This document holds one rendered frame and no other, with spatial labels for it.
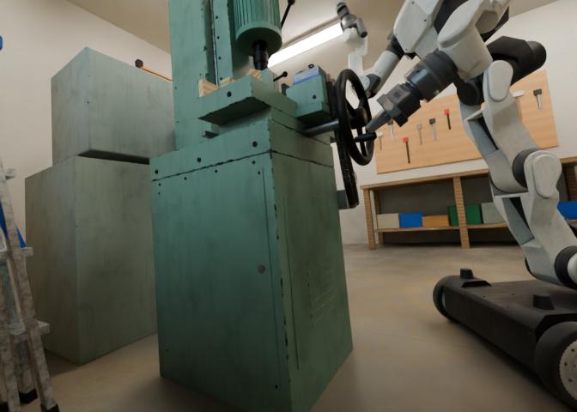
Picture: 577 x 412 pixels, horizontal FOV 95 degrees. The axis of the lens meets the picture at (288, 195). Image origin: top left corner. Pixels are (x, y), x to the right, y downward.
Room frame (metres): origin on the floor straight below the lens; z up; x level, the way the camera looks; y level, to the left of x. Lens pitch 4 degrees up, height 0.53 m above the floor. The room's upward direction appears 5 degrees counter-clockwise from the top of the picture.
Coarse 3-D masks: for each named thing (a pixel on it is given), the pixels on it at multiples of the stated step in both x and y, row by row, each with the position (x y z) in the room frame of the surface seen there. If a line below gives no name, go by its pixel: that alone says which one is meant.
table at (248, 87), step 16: (240, 80) 0.66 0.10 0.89; (256, 80) 0.66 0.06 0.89; (208, 96) 0.72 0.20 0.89; (224, 96) 0.69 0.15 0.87; (240, 96) 0.66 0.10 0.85; (256, 96) 0.66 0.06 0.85; (272, 96) 0.72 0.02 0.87; (208, 112) 0.73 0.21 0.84; (224, 112) 0.73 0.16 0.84; (240, 112) 0.74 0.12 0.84; (288, 112) 0.79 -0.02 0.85; (304, 112) 0.80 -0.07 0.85; (320, 112) 0.79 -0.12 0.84
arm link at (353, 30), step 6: (360, 18) 1.22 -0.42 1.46; (348, 24) 1.24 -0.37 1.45; (354, 24) 1.24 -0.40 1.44; (360, 24) 1.21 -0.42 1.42; (348, 30) 1.21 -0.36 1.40; (354, 30) 1.22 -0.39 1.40; (360, 30) 1.21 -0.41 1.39; (366, 30) 1.20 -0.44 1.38; (342, 36) 1.25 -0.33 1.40; (348, 36) 1.22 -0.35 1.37; (354, 36) 1.22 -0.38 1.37; (360, 36) 1.24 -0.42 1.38; (348, 42) 1.23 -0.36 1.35; (354, 42) 1.24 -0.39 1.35; (360, 42) 1.25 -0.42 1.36
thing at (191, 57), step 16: (176, 0) 1.05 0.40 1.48; (192, 0) 1.00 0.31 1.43; (208, 0) 1.00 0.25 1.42; (176, 16) 1.06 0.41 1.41; (192, 16) 1.00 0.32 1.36; (208, 16) 0.99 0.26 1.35; (176, 32) 1.06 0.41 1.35; (192, 32) 1.00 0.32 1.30; (208, 32) 0.99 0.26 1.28; (176, 48) 1.06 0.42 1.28; (192, 48) 1.01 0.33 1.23; (208, 48) 0.98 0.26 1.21; (176, 64) 1.07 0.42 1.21; (192, 64) 1.01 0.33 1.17; (208, 64) 0.98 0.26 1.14; (176, 80) 1.07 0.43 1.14; (192, 80) 1.01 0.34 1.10; (208, 80) 0.98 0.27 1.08; (176, 96) 1.07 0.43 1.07; (192, 96) 1.01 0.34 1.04; (176, 112) 1.07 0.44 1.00; (192, 112) 1.02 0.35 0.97; (176, 128) 1.08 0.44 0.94; (192, 128) 1.02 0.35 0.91; (208, 128) 0.98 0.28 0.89; (176, 144) 1.08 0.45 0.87
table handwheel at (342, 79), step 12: (348, 72) 0.71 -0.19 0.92; (336, 84) 0.68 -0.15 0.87; (360, 84) 0.81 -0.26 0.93; (336, 96) 0.67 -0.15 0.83; (360, 96) 0.85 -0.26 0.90; (348, 108) 0.72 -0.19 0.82; (360, 108) 0.76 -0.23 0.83; (336, 120) 0.80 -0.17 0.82; (348, 120) 0.67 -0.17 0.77; (360, 120) 0.76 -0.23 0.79; (312, 132) 0.85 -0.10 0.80; (324, 132) 0.84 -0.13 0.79; (348, 132) 0.68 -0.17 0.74; (360, 132) 0.79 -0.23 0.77; (348, 144) 0.70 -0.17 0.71; (360, 144) 0.80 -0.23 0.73; (372, 144) 0.87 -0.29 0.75; (360, 156) 0.73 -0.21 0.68; (372, 156) 0.84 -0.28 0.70
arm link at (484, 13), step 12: (480, 0) 0.51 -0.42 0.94; (492, 0) 0.52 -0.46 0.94; (456, 12) 0.55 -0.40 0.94; (468, 12) 0.51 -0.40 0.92; (480, 12) 0.51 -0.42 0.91; (492, 12) 0.53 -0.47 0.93; (456, 24) 0.52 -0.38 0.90; (468, 24) 0.51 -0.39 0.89; (480, 24) 0.57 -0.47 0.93; (492, 24) 0.56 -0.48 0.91; (444, 36) 0.53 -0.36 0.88; (456, 36) 0.52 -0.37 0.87
